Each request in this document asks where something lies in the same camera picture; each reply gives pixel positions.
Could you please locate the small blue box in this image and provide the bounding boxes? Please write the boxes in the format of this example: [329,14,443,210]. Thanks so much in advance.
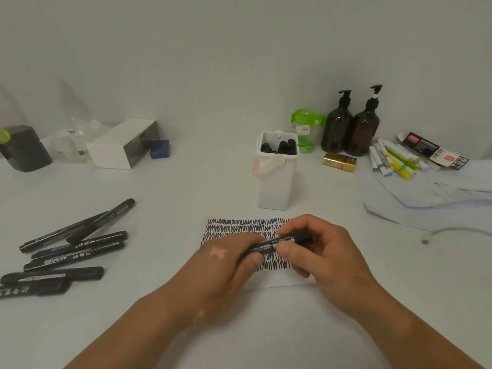
[150,139,170,159]

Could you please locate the pile of black markers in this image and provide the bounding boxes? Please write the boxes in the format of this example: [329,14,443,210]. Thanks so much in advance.
[0,198,136,300]

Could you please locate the pile of loose white sheets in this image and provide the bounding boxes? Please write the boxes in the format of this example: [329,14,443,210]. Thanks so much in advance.
[361,159,492,233]

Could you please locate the bunch of pastel highlighter pens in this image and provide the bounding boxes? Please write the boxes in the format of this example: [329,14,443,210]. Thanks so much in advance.
[368,138,441,179]

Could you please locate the person's right forearm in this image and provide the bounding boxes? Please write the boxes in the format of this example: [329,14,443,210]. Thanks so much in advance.
[353,284,485,369]

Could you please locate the black marker pen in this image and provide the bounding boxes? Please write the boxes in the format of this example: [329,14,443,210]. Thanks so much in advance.
[236,232,313,265]

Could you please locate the white box with grey front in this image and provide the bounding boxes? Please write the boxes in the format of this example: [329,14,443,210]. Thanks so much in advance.
[87,118,160,170]

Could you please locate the clear jar with green lid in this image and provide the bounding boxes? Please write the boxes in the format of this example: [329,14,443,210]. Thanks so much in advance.
[291,108,327,153]

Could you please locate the small gold box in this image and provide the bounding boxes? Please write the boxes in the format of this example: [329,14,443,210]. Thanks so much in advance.
[321,152,358,173]

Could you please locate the bundle of black markers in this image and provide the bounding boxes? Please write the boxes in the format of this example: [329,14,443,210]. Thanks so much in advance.
[260,137,297,155]

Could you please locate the brown pump bottle white neck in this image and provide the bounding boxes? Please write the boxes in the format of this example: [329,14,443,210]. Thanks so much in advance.
[344,85,383,157]

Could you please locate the white plastic container with handle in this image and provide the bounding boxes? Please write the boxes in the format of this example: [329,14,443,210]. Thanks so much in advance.
[252,130,300,210]

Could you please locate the white paper with black scribbles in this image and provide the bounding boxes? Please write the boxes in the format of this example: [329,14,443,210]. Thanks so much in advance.
[199,217,318,291]

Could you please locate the person's left forearm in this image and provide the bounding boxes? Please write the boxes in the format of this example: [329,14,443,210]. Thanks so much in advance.
[63,290,200,369]

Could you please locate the person's right hand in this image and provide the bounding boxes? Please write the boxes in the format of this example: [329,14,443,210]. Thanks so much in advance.
[276,214,381,319]

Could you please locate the black and red cardboard box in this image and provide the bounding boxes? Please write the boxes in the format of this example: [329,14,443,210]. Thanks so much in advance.
[397,131,470,170]

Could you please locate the clear bottle with dark liquid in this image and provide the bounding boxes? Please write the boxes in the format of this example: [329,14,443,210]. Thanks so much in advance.
[0,86,53,173]

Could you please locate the person's left hand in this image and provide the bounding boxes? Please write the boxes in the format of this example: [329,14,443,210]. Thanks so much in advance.
[161,232,277,327]

